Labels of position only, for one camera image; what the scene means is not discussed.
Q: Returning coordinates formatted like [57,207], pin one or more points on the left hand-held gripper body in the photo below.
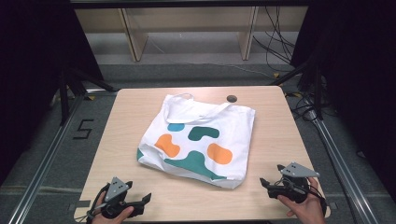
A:
[115,189]

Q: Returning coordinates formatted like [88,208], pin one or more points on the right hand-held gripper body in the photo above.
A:
[294,182]

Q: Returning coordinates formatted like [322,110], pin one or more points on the white tote bag coloured blobs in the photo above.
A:
[199,140]

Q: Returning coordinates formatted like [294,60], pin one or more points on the person's right hand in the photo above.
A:
[306,205]

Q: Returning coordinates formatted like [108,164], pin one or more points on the person's left hand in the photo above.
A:
[113,217]

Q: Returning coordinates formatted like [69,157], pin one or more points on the round dark table grommet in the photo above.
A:
[231,99]

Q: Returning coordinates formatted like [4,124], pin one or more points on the black metal stand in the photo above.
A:
[308,81]
[71,90]

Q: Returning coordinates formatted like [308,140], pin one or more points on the light wooden bench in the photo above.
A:
[190,28]

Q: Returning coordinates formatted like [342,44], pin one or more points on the aluminium floor rail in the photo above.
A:
[46,161]
[339,168]

